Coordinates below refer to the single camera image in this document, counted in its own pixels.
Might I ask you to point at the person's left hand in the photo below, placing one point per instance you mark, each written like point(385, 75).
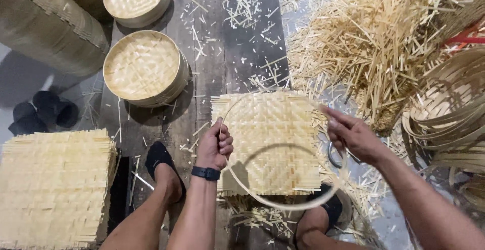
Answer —
point(208, 149)

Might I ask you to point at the person's right hand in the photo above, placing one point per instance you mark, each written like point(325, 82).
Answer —
point(354, 136)

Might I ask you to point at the thin bamboo hoop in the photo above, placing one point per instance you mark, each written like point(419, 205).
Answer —
point(242, 183)

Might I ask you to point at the black wristband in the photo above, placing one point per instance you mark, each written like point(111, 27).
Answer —
point(205, 173)

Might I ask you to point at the metal scissors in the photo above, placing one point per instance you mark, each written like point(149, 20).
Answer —
point(335, 158)

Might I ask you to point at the person's black left shoe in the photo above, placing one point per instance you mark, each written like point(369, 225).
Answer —
point(159, 159)

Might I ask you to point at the person's black shoe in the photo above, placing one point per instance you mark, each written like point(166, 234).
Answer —
point(159, 159)
point(333, 204)

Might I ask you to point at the square woven bamboo mat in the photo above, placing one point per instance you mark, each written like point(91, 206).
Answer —
point(269, 128)

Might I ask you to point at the person's black right shoe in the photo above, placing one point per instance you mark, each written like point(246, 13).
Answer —
point(333, 204)

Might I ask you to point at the person's left leg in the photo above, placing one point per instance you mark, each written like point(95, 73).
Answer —
point(144, 219)

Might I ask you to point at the person's leg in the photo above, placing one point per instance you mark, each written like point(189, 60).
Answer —
point(316, 231)
point(144, 219)

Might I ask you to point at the heap of bamboo offcuts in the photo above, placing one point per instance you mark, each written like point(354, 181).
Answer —
point(371, 41)

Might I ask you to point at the pile of bamboo strip hoops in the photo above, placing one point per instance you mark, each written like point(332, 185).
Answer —
point(451, 117)

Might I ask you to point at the person's right leg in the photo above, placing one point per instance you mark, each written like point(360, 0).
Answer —
point(316, 231)

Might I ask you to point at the round bamboo tray stack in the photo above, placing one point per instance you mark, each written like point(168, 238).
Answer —
point(142, 66)

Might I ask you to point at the red plastic item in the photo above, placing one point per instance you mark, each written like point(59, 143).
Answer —
point(464, 38)

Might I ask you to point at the stack of woven bamboo mats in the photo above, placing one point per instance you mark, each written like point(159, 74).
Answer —
point(53, 189)

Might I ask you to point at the pair of black sandals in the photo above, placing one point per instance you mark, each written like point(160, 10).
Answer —
point(39, 113)

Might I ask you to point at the large rolled woven bamboo sheet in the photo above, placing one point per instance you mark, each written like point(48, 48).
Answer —
point(45, 22)

